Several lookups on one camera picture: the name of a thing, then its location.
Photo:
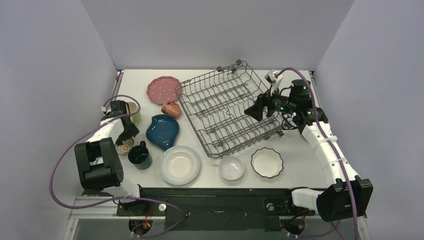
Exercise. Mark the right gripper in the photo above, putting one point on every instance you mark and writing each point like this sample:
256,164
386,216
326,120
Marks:
265,105

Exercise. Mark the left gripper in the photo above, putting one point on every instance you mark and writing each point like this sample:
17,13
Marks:
132,132

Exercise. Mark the small white cup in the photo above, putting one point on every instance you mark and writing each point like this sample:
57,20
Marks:
125,147

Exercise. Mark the pink polka dot plate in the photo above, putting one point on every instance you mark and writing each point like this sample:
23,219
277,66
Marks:
164,89

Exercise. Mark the blue leaf-shaped plate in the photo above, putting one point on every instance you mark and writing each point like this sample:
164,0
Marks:
162,131

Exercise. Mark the dark green mug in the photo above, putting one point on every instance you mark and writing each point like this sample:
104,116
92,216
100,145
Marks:
140,156

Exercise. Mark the white fluted bowl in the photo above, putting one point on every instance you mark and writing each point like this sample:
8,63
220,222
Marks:
267,162

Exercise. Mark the small orange cup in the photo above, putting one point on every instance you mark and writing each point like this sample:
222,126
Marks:
172,109

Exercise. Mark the white round bowl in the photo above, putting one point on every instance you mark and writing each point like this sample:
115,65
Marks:
231,168

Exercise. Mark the white deep plate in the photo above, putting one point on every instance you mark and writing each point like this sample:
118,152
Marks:
179,165

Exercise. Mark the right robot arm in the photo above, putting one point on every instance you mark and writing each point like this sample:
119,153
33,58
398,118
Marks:
347,195

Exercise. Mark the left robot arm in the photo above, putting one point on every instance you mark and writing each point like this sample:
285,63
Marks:
98,162

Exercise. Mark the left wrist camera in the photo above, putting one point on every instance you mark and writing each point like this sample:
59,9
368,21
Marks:
105,109

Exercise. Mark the grey wire dish rack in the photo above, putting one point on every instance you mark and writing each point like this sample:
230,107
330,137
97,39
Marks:
214,103

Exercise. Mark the aluminium rail frame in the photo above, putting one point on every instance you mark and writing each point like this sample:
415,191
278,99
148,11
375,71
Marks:
94,218

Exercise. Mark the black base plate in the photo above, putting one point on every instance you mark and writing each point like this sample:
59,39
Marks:
213,209

